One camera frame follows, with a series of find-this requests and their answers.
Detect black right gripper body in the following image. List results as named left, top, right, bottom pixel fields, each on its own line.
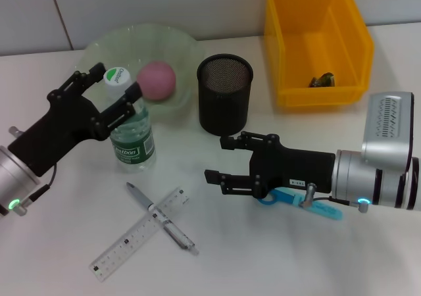
left=249, top=134, right=335, bottom=199

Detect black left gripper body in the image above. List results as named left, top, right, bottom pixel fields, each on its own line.
left=7, top=90, right=109, bottom=178

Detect clear bottle with green label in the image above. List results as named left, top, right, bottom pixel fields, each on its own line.
left=103, top=66, right=157, bottom=174

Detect pink peach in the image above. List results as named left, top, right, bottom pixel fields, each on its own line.
left=136, top=61, right=177, bottom=103

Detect green plastic wrapper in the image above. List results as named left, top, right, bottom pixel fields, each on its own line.
left=308, top=72, right=336, bottom=89

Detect black mesh pen holder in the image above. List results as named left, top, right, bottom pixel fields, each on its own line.
left=196, top=53, right=255, bottom=137

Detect blue scissors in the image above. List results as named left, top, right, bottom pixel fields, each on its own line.
left=256, top=187, right=344, bottom=223

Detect green glass fruit plate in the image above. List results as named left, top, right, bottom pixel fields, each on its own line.
left=74, top=24, right=205, bottom=125

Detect grey clear pen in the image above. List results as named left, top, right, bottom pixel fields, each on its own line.
left=126, top=182, right=201, bottom=256

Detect clear plastic ruler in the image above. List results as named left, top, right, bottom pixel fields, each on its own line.
left=89, top=187, right=191, bottom=283

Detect yellow plastic bin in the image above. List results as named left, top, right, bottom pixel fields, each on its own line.
left=262, top=0, right=375, bottom=109

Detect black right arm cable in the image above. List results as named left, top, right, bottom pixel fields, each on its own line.
left=301, top=182, right=371, bottom=213

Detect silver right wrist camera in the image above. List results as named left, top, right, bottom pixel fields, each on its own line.
left=360, top=91, right=415, bottom=172

